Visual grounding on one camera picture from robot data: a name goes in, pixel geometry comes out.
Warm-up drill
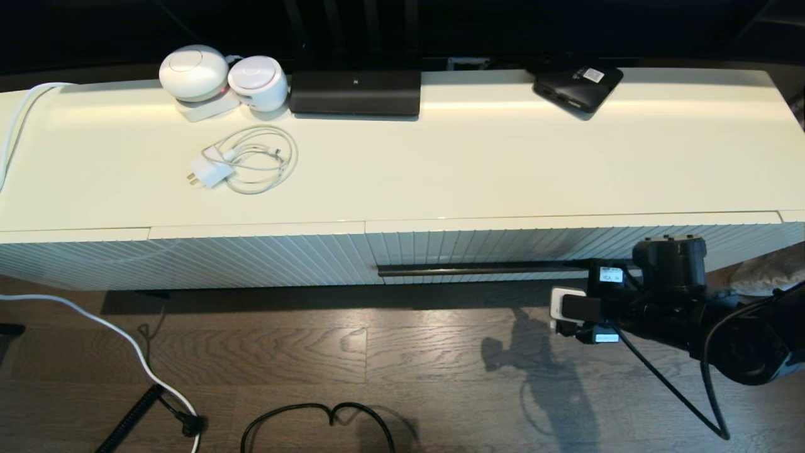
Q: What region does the black set-top box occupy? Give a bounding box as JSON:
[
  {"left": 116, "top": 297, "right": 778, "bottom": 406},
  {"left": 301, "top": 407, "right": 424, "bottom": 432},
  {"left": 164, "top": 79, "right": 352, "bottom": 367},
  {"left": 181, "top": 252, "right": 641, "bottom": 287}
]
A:
[{"left": 533, "top": 65, "right": 625, "bottom": 115}]

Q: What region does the white coiled charger cable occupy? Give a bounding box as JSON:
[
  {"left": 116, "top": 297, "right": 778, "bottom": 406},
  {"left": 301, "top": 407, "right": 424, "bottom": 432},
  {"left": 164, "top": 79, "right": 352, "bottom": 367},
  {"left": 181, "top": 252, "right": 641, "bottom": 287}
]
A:
[{"left": 201, "top": 125, "right": 299, "bottom": 196}]

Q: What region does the white power cable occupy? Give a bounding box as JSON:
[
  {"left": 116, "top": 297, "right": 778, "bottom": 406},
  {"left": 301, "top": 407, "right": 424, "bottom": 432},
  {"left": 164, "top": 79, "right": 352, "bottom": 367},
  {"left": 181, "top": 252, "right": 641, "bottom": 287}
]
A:
[{"left": 0, "top": 293, "right": 202, "bottom": 453}]

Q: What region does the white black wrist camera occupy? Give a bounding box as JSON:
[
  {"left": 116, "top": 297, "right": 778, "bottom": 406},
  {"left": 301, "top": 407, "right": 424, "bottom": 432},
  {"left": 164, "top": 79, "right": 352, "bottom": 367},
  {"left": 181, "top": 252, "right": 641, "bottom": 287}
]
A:
[{"left": 550, "top": 286, "right": 602, "bottom": 335}]

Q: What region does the black looped cable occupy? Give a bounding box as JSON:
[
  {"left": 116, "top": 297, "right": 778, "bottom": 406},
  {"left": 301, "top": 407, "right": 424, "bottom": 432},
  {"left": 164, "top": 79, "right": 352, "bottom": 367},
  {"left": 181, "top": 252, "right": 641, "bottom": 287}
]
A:
[{"left": 240, "top": 403, "right": 397, "bottom": 453}]

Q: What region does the thick white cable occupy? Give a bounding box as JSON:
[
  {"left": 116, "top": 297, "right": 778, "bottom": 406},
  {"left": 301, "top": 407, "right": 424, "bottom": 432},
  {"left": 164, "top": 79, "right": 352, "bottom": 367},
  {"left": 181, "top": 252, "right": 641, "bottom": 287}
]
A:
[{"left": 0, "top": 82, "right": 76, "bottom": 188}]

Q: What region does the large white round device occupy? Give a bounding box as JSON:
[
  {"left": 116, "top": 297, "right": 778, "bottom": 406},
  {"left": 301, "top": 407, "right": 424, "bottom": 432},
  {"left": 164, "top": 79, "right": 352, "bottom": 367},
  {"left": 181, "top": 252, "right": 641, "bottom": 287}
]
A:
[{"left": 158, "top": 45, "right": 230, "bottom": 103}]

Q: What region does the white flat box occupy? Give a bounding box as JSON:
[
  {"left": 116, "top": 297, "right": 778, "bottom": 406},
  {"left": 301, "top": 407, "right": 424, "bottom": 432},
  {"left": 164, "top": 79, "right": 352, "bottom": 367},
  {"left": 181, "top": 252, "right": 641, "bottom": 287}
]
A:
[{"left": 176, "top": 93, "right": 241, "bottom": 123}]

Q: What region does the white ribbed tv cabinet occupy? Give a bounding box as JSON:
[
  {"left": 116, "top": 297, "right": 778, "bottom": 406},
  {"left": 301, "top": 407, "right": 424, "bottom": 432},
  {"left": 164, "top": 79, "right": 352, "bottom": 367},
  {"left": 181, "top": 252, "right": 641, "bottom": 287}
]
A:
[{"left": 0, "top": 67, "right": 805, "bottom": 292}]

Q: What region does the small white round device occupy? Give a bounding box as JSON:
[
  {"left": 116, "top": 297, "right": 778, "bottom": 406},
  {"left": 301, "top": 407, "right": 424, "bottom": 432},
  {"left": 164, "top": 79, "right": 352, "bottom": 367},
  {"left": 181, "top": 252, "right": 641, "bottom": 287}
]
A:
[{"left": 228, "top": 55, "right": 290, "bottom": 113}]

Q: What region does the black coiled cable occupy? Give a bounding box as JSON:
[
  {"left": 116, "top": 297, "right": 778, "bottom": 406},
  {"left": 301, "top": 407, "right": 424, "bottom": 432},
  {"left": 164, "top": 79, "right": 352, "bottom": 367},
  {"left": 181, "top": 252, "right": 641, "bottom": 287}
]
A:
[{"left": 94, "top": 384, "right": 208, "bottom": 453}]

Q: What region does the black rectangular speaker bar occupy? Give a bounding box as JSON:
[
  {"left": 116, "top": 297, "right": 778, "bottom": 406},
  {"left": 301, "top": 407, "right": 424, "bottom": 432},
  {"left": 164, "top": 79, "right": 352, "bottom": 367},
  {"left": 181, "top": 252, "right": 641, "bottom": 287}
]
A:
[{"left": 289, "top": 69, "right": 422, "bottom": 117}]

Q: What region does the beige curtain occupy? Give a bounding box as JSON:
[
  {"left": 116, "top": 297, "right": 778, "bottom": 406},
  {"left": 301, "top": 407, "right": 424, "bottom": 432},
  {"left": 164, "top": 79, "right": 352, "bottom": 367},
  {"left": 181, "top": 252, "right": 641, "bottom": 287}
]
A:
[{"left": 733, "top": 255, "right": 805, "bottom": 296}]

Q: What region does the white charger plug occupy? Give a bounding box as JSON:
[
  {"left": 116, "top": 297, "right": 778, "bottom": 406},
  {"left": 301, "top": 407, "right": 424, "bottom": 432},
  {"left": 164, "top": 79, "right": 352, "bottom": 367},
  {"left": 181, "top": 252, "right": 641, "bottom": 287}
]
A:
[{"left": 186, "top": 156, "right": 235, "bottom": 189}]

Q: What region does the white cabinet drawer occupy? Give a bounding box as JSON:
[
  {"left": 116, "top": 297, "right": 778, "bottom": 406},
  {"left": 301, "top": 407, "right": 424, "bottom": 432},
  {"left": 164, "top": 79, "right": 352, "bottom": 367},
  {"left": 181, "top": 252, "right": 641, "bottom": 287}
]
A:
[{"left": 365, "top": 212, "right": 784, "bottom": 287}]

